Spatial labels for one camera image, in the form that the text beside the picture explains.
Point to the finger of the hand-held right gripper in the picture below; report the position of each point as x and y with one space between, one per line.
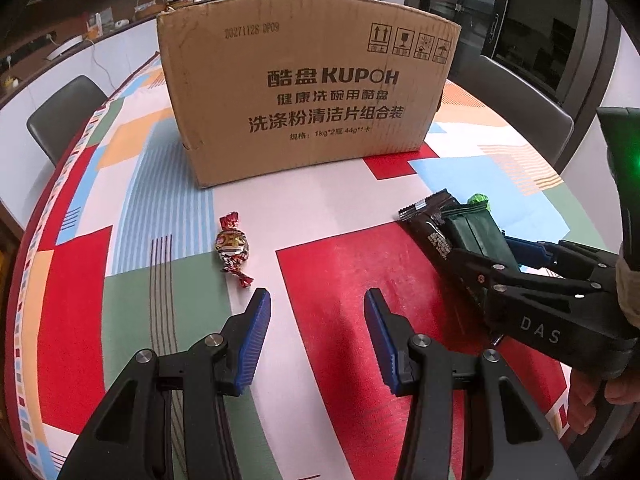
500 280
525 252

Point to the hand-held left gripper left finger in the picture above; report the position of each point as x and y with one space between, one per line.
252 345

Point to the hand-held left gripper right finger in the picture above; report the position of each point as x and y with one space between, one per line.
382 345

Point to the dark green snack packet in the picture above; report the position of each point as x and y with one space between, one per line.
475 230

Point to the black snack packet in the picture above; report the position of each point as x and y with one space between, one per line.
430 232

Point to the red foil candy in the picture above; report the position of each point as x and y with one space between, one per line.
231 245

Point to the brown cardboard box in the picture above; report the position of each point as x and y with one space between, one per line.
300 60

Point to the person's right forearm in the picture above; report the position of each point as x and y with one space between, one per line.
631 290

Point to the person's right hand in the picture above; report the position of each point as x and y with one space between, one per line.
585 405

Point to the small green wrapped candy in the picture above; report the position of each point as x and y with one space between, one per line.
479 201

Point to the colourful patchwork tablecloth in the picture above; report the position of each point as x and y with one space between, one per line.
325 280

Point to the dark grey dining chair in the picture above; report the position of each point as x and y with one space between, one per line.
520 100
65 115

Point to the black framed glass door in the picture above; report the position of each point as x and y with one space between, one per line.
470 5

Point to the white lower cabinets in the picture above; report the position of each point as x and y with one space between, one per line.
120 50

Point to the white flat tray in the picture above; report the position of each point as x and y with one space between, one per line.
65 47

